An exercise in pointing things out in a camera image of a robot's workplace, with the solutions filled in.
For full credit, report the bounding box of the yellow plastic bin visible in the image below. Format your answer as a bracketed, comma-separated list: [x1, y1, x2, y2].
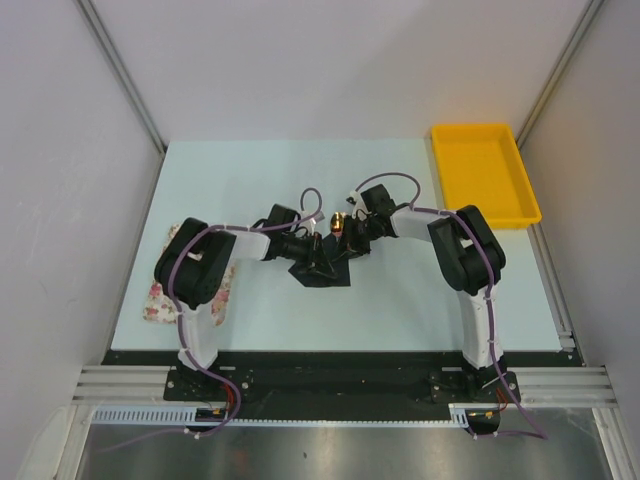
[431, 123, 542, 229]

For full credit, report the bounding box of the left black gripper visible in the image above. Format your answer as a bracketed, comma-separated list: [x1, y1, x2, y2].
[280, 231, 336, 279]

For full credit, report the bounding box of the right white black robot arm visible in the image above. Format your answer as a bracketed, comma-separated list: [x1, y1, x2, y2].
[335, 184, 506, 401]

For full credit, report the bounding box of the aluminium frame rail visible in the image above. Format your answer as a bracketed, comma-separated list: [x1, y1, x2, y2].
[72, 365, 169, 405]

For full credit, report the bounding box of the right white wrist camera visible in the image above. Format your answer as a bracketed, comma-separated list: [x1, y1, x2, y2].
[347, 190, 370, 220]

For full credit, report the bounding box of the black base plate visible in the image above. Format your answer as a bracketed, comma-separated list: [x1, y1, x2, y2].
[102, 350, 583, 422]

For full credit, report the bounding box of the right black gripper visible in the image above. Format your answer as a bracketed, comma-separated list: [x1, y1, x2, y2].
[333, 215, 382, 263]

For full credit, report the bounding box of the white slotted cable duct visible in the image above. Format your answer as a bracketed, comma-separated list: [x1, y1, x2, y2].
[92, 405, 197, 425]

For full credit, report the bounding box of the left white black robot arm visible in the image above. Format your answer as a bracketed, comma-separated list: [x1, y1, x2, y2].
[154, 204, 334, 400]

